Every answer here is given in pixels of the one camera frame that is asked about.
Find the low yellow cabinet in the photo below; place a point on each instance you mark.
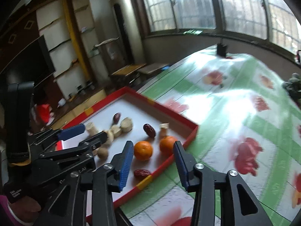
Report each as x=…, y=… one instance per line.
x=94, y=98

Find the pale yellow food chunk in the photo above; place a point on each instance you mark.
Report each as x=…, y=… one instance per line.
x=116, y=131
x=126, y=125
x=164, y=129
x=91, y=127
x=109, y=138

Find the small black box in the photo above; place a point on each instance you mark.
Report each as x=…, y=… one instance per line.
x=221, y=50

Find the white shelf unit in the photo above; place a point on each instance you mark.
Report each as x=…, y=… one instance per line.
x=63, y=54

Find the small orange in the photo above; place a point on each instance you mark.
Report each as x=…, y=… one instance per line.
x=143, y=151

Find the wooden chair with curved back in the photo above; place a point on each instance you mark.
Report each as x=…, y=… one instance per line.
x=128, y=69

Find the white cylindrical air conditioner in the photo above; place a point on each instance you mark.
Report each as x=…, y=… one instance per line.
x=127, y=28

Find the red-edged white tray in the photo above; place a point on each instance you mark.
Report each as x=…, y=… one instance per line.
x=131, y=108

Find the black television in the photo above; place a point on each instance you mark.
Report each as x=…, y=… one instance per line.
x=28, y=63

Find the large orange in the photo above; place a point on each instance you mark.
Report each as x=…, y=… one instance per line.
x=167, y=146

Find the dark wooden stool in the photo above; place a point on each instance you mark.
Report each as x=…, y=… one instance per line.
x=151, y=68

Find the person's left hand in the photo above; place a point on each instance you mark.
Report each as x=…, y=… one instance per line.
x=24, y=210

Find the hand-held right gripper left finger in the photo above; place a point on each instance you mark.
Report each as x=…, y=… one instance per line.
x=124, y=167

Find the dark green leafy vegetable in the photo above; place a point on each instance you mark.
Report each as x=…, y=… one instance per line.
x=294, y=87

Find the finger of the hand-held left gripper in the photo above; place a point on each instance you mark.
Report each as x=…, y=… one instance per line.
x=70, y=131
x=91, y=141

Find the red bag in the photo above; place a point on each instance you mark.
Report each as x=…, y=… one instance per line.
x=43, y=113

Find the red date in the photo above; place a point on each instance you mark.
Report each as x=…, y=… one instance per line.
x=141, y=173
x=149, y=130
x=116, y=118

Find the window with metal bars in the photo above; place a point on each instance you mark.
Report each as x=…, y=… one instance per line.
x=188, y=4

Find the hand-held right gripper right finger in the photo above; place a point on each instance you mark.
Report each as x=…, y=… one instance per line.
x=181, y=167

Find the green cloth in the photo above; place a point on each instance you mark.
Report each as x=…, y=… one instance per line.
x=192, y=32

